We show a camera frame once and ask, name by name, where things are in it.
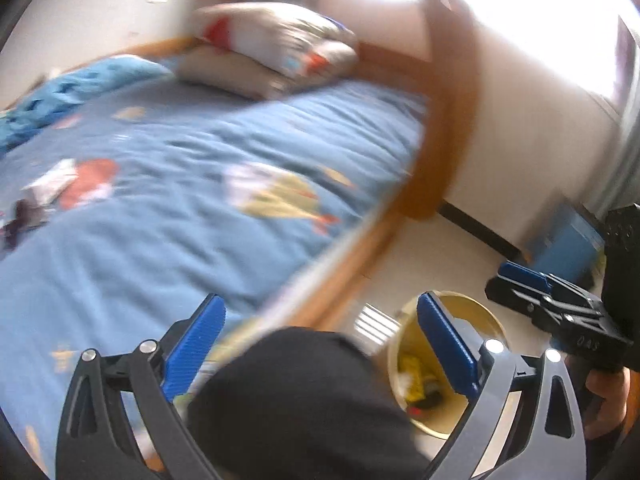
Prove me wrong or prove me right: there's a white striped object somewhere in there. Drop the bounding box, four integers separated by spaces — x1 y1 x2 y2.
354 304 402 347

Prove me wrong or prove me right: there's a folded cream printed quilt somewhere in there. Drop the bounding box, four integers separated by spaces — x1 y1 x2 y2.
176 2 361 102

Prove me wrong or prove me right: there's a person's right hand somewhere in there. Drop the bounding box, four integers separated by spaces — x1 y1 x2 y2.
584 367 632 428

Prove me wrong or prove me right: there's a black crumpled cloth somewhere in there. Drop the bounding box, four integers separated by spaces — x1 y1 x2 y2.
0 199 50 252

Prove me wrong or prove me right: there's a small white box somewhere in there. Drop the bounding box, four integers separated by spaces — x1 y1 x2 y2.
21 158 80 207

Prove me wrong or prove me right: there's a window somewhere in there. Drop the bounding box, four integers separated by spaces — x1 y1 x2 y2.
320 0 640 111

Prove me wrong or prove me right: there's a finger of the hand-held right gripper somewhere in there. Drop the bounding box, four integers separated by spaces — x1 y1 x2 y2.
485 261 557 317

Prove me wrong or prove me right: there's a yellow wrapper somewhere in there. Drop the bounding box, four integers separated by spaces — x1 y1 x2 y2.
398 354 428 397

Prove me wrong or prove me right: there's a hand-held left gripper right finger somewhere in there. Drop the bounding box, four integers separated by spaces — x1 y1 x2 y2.
416 290 587 480

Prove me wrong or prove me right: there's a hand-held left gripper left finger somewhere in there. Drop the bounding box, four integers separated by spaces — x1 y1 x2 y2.
56 292 228 480

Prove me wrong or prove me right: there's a long blue plush toy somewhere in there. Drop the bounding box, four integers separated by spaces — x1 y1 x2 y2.
0 56 173 156

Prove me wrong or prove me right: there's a wooden bunk bed frame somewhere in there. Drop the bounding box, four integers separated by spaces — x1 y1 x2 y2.
50 0 481 331

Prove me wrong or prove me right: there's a person's black trouser leg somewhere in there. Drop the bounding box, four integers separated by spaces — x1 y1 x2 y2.
186 326 433 480

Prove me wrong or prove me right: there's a blue box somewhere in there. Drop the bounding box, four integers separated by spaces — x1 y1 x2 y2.
527 204 608 283

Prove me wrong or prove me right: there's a yellow waste bin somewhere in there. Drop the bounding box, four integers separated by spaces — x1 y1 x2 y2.
386 290 509 439

